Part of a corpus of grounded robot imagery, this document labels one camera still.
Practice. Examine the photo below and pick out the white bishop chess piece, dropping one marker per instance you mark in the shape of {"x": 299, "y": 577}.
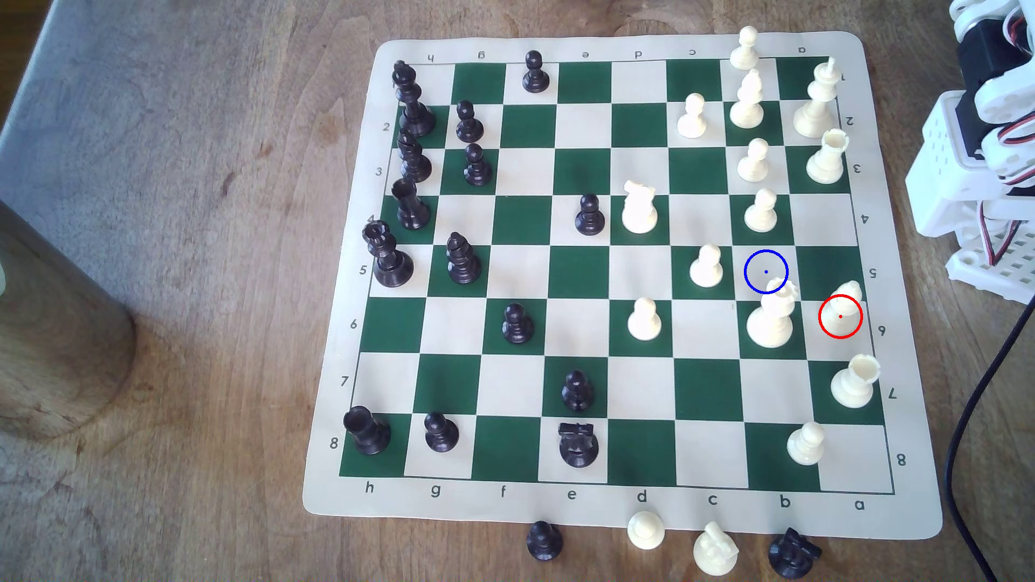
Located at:
{"x": 845, "y": 301}
{"x": 746, "y": 111}

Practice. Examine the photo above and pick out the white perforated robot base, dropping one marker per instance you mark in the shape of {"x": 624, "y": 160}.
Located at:
{"x": 978, "y": 271}

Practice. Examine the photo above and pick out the black pawn chess piece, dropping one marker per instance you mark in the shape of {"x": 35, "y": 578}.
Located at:
{"x": 534, "y": 77}
{"x": 576, "y": 394}
{"x": 441, "y": 435}
{"x": 544, "y": 543}
{"x": 517, "y": 327}
{"x": 589, "y": 220}
{"x": 477, "y": 170}

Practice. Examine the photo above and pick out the black bishop chess piece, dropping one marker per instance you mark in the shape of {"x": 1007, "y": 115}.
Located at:
{"x": 463, "y": 265}
{"x": 415, "y": 166}

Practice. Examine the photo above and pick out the green white chess mat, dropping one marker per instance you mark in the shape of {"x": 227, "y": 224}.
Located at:
{"x": 530, "y": 174}

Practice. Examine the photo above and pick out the black queen chess piece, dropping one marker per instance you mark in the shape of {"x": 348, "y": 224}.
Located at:
{"x": 390, "y": 265}

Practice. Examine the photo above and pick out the white pawn chess piece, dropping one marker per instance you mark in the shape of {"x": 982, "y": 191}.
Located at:
{"x": 646, "y": 532}
{"x": 707, "y": 271}
{"x": 761, "y": 214}
{"x": 806, "y": 446}
{"x": 753, "y": 166}
{"x": 644, "y": 323}
{"x": 691, "y": 121}
{"x": 744, "y": 55}

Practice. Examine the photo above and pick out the black rook chess piece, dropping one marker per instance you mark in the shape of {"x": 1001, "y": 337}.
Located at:
{"x": 368, "y": 432}
{"x": 411, "y": 212}

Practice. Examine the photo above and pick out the white knight chess piece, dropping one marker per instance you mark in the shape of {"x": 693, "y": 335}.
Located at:
{"x": 640, "y": 212}
{"x": 715, "y": 554}

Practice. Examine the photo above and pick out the black knight chess piece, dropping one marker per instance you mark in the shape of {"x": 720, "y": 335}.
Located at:
{"x": 792, "y": 556}
{"x": 578, "y": 449}

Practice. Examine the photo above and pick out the black king chess piece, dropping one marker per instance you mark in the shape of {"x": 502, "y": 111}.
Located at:
{"x": 414, "y": 113}

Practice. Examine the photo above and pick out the white queen chess piece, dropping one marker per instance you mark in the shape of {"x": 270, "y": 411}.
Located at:
{"x": 770, "y": 327}

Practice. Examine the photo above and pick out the white rook chess piece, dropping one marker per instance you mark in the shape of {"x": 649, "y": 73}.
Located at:
{"x": 826, "y": 166}
{"x": 853, "y": 388}

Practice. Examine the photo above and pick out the white king chess piece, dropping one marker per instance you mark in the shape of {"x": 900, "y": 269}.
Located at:
{"x": 813, "y": 117}

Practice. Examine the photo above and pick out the black pawn at g2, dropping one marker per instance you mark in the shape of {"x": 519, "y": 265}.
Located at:
{"x": 468, "y": 128}

